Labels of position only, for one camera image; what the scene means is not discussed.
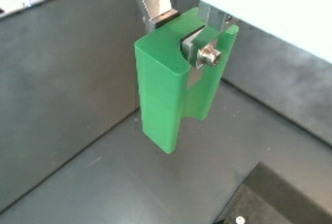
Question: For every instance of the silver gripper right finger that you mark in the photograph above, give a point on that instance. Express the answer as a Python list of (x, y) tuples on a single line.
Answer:
[(198, 44)]

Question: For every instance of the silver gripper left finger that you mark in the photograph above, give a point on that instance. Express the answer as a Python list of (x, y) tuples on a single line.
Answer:
[(158, 12)]

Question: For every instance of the green arch block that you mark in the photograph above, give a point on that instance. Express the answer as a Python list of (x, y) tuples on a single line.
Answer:
[(169, 98)]

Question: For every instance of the black curved holder stand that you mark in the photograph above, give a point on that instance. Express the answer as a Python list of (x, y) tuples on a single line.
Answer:
[(265, 199)]

